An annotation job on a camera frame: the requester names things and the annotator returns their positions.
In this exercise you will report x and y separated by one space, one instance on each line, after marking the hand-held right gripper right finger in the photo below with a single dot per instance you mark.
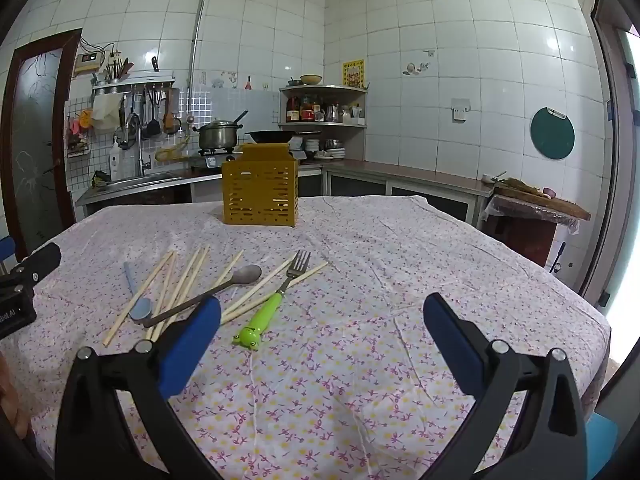
455 350

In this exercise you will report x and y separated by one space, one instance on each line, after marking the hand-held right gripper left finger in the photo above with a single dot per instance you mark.
192 345

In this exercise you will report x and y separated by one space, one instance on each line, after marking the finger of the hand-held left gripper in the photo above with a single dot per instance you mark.
42 259

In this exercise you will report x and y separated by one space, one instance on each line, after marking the group of wooden chopsticks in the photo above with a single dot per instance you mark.
155 275

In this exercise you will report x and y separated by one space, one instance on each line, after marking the dark brown long spoon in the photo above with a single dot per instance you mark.
247 275

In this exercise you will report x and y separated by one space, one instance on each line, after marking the yellow slotted utensil holder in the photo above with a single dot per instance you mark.
260 190

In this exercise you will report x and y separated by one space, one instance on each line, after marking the person's left hand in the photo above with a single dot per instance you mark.
10 400

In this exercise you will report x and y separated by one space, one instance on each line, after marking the blue plastic chair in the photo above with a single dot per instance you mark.
600 440
6 252

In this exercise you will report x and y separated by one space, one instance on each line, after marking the floral pink tablecloth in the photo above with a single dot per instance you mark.
350 360

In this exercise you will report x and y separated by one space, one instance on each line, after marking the stainless steel sink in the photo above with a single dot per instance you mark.
135 181

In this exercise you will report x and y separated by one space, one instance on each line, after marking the white soap bottle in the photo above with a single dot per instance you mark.
115 162

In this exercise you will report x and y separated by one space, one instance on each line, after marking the brown framed glass door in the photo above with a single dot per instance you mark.
30 135

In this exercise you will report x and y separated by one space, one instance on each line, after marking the plastic covered wooden stand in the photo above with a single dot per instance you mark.
520 235

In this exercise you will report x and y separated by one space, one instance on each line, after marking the white hanging plastic bag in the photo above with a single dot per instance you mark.
105 112

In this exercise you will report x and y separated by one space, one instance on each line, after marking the chrome kitchen faucet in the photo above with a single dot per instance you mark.
135 125

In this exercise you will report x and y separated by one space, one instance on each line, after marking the round wooden chopping block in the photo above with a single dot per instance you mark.
545 205

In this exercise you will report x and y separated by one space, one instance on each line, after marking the black hanging ladle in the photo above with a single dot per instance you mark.
151 127

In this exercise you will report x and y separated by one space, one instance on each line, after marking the small pink cup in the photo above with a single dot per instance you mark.
550 192

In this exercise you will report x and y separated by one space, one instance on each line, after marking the kitchen counter with cabinets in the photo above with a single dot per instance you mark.
400 172

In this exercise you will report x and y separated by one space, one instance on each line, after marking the steel gas stove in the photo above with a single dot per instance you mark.
210 160

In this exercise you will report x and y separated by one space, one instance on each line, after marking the hanging wooden board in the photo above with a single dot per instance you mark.
171 120

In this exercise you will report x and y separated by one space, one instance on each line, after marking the metal cup of kitchen tools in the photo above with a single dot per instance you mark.
114 72

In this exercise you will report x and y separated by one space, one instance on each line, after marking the steel pot with lid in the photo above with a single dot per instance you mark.
215 135

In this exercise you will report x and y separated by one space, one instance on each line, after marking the black wok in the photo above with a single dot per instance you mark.
270 136

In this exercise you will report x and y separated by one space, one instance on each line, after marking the stack of white plates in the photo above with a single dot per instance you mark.
327 152

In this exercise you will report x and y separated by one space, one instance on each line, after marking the green round cutting board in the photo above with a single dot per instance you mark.
552 134

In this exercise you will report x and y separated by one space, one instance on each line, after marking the row of condiment bottles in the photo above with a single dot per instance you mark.
302 110

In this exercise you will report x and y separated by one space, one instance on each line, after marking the small steel kettles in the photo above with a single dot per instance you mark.
334 114

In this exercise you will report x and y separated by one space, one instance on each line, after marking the tiled corner shelf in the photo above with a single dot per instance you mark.
325 89

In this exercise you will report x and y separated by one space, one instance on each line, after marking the beige ceramic bowl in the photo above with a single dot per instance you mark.
311 79

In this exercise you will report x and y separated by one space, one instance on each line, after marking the metal wall rack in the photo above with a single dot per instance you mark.
135 84

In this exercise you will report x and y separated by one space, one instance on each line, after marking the white wall control box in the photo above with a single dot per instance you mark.
87 62

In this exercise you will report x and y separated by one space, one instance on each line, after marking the white wall socket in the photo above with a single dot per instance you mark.
460 111

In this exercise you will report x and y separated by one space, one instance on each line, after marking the teapot wall sticker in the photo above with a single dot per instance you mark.
412 68

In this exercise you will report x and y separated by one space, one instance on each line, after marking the yellow wall poster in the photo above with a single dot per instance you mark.
353 72

